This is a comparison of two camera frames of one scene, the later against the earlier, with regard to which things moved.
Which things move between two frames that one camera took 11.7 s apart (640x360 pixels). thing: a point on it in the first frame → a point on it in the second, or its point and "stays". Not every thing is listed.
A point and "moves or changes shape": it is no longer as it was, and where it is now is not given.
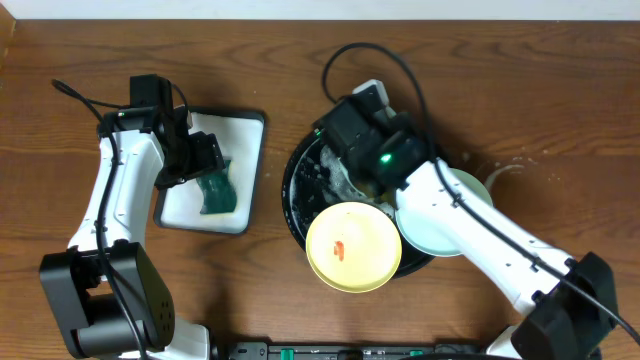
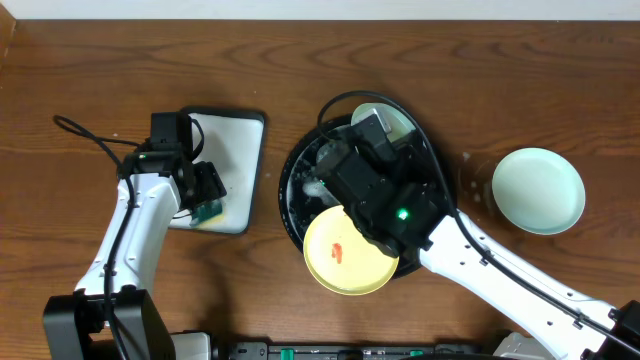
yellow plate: [354, 247] stays
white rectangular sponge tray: [240, 134] stays
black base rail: [342, 350] stays
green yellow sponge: [218, 191] moves or changes shape
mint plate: [382, 91] → [538, 190]
